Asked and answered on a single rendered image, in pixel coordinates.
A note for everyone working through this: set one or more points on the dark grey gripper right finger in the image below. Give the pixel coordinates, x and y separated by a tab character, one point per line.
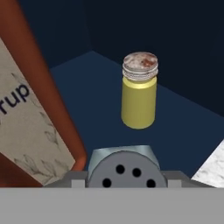
175	178

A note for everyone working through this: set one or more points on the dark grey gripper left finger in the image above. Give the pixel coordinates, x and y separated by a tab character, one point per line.
76	178

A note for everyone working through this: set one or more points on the grey shaker with holed lid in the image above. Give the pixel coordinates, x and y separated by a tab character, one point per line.
128	169

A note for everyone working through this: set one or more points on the brown syrup bottle with label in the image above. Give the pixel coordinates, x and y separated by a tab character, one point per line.
32	110

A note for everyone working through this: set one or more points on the yellow shaker with silver lid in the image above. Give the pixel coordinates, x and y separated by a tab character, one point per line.
138	96

